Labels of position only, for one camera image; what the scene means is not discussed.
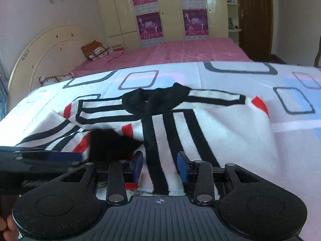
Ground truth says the white striped knit sweater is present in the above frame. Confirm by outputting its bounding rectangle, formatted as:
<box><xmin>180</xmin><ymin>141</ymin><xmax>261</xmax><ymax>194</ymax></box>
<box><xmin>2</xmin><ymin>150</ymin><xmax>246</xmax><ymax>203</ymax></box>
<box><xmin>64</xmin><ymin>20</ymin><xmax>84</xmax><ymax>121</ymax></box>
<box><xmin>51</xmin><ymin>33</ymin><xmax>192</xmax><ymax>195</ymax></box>
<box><xmin>20</xmin><ymin>83</ymin><xmax>278</xmax><ymax>196</ymax></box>

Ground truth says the person left hand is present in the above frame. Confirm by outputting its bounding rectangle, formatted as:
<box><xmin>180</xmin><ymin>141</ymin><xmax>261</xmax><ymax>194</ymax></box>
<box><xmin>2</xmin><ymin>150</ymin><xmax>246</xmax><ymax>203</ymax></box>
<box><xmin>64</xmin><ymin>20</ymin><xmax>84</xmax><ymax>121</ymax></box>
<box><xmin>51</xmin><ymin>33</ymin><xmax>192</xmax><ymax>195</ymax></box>
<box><xmin>0</xmin><ymin>215</ymin><xmax>19</xmax><ymax>241</ymax></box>

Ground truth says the white patterned pillow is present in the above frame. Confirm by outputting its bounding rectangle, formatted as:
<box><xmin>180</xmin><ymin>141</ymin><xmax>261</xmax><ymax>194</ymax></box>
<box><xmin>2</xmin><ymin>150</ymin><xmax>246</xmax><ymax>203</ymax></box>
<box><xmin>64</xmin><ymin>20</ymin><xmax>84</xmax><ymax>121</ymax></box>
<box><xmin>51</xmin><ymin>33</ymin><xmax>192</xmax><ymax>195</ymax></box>
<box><xmin>38</xmin><ymin>72</ymin><xmax>75</xmax><ymax>87</ymax></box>

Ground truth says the cream arched headboard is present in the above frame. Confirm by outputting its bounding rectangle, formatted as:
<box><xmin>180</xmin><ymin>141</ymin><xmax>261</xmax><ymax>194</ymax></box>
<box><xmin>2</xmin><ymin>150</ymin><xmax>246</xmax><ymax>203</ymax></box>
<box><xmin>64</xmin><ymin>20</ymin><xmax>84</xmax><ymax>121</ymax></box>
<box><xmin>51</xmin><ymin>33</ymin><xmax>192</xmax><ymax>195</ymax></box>
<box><xmin>8</xmin><ymin>25</ymin><xmax>98</xmax><ymax>110</ymax></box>

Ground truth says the orange brown pillow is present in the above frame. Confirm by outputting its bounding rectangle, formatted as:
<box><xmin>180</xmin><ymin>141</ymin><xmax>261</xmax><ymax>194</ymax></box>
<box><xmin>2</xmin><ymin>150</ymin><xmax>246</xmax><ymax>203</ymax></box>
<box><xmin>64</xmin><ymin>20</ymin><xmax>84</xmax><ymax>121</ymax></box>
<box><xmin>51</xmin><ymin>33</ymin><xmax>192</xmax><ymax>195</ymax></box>
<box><xmin>81</xmin><ymin>40</ymin><xmax>113</xmax><ymax>60</ymax></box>

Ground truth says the patterned white blue bedsheet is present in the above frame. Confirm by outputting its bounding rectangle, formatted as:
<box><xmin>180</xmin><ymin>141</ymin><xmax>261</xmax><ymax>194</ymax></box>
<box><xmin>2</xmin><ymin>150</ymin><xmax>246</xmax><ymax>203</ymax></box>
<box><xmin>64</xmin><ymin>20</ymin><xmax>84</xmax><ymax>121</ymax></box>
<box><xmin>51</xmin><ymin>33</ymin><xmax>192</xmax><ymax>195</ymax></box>
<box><xmin>1</xmin><ymin>61</ymin><xmax>320</xmax><ymax>240</ymax></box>

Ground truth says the pink bed cover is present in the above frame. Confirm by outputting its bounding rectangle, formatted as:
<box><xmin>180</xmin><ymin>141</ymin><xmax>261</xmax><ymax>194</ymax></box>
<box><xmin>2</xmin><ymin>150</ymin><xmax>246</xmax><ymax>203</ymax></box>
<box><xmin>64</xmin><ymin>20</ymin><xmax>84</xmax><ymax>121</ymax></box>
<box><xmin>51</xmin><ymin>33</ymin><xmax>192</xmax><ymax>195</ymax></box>
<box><xmin>72</xmin><ymin>38</ymin><xmax>252</xmax><ymax>77</ymax></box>

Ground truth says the lower right purple poster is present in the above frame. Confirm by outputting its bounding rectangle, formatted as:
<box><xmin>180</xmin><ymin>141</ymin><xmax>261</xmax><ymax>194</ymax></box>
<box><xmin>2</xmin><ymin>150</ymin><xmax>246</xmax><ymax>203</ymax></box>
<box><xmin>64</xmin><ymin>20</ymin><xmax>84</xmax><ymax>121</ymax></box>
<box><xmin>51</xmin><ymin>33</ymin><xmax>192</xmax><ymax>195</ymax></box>
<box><xmin>182</xmin><ymin>9</ymin><xmax>209</xmax><ymax>37</ymax></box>

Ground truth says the dark wooden door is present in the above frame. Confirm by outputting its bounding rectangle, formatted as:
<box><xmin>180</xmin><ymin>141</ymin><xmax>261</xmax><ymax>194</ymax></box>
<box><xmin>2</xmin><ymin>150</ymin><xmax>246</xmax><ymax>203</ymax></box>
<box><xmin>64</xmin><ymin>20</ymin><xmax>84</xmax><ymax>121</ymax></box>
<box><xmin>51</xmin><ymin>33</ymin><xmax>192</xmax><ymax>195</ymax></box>
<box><xmin>238</xmin><ymin>0</ymin><xmax>273</xmax><ymax>61</ymax></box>

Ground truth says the lower left purple poster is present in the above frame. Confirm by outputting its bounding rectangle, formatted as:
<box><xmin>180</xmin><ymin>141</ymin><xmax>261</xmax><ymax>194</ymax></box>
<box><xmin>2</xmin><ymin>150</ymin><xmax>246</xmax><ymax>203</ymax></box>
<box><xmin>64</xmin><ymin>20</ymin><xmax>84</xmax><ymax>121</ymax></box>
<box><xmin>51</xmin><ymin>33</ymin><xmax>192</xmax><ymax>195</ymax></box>
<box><xmin>136</xmin><ymin>12</ymin><xmax>163</xmax><ymax>40</ymax></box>

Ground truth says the wooden chair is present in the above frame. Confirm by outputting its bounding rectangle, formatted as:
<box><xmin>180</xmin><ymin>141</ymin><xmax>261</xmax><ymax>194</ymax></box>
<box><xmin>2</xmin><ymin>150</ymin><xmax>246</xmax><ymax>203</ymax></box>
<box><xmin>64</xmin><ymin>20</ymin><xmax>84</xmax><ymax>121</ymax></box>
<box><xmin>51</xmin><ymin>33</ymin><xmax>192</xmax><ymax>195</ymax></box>
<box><xmin>313</xmin><ymin>37</ymin><xmax>321</xmax><ymax>67</ymax></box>

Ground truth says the cream wardrobe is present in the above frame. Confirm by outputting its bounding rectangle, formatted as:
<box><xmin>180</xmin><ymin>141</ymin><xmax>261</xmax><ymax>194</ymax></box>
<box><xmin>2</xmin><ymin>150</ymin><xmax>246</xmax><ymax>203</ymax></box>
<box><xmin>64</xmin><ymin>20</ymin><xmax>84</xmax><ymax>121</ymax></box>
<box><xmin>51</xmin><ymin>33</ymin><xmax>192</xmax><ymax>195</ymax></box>
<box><xmin>98</xmin><ymin>0</ymin><xmax>229</xmax><ymax>49</ymax></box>

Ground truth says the corner shelf unit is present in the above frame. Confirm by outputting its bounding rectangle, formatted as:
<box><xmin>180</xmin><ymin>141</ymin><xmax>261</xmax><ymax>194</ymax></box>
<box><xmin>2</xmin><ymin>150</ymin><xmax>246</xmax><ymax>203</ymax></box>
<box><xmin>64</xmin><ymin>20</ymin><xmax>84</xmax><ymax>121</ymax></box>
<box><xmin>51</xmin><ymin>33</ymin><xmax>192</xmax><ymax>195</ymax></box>
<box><xmin>226</xmin><ymin>0</ymin><xmax>242</xmax><ymax>46</ymax></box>

